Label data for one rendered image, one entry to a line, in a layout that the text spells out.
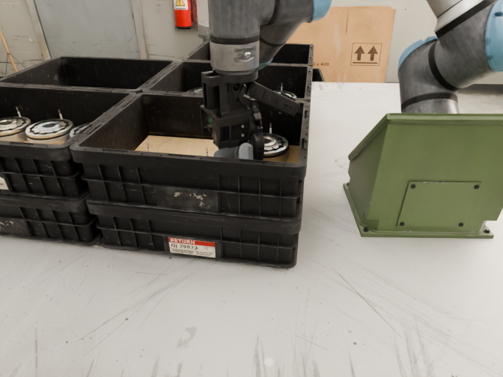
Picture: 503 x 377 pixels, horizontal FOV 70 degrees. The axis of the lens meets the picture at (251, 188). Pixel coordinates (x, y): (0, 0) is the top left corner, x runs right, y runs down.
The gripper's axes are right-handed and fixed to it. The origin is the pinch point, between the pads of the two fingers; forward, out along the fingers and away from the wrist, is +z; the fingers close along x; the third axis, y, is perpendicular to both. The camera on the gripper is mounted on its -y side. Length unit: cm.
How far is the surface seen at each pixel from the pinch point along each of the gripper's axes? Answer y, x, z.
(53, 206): 33.9, -13.8, 4.4
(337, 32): -211, -219, 26
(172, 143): 7.2, -23.4, 2.0
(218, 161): 8.3, 6.0, -8.0
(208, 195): 9.8, 4.2, -0.9
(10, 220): 42.5, -21.1, 9.5
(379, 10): -243, -203, 8
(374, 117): -71, -35, 15
